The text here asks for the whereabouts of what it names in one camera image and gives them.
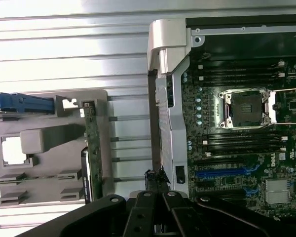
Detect black case release latch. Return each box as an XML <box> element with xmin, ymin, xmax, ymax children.
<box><xmin>175</xmin><ymin>165</ymin><xmax>186</xmax><ymax>185</ymax></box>

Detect green motherboard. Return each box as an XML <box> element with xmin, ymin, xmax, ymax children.
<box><xmin>181</xmin><ymin>55</ymin><xmax>296</xmax><ymax>222</ymax></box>

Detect blue expansion slot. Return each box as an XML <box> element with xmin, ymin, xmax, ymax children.
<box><xmin>196</xmin><ymin>169</ymin><xmax>245</xmax><ymax>177</ymax></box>

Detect black open PC case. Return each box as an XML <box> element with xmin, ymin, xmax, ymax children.
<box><xmin>147</xmin><ymin>16</ymin><xmax>296</xmax><ymax>224</ymax></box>

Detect RAM slot black latches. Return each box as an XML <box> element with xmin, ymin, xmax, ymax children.
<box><xmin>194</xmin><ymin>80</ymin><xmax>286</xmax><ymax>86</ymax></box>
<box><xmin>198</xmin><ymin>143</ymin><xmax>288</xmax><ymax>150</ymax></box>
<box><xmin>194</xmin><ymin>68</ymin><xmax>286</xmax><ymax>75</ymax></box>
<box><xmin>198</xmin><ymin>132</ymin><xmax>288</xmax><ymax>138</ymax></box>

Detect silver chipset heat sink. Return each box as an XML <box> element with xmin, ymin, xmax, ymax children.
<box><xmin>264</xmin><ymin>179</ymin><xmax>290</xmax><ymax>204</ymax></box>

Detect grey plastic parts rack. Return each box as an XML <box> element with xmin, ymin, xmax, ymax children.
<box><xmin>0</xmin><ymin>89</ymin><xmax>109</xmax><ymax>207</ymax></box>

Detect green RAM stick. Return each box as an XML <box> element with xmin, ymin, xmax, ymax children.
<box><xmin>0</xmin><ymin>174</ymin><xmax>77</xmax><ymax>185</ymax></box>

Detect CPU socket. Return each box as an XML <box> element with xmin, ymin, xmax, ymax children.
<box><xmin>218</xmin><ymin>88</ymin><xmax>271</xmax><ymax>131</ymax></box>

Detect silver socket cover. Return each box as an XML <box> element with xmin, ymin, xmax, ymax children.
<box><xmin>268</xmin><ymin>87</ymin><xmax>296</xmax><ymax>124</ymax></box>

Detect hard disk in blue caddy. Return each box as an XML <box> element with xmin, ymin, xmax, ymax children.
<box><xmin>0</xmin><ymin>92</ymin><xmax>57</xmax><ymax>115</ymax></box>

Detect silver case corner handle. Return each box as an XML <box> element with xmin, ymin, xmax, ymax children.
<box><xmin>147</xmin><ymin>19</ymin><xmax>192</xmax><ymax>75</ymax></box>

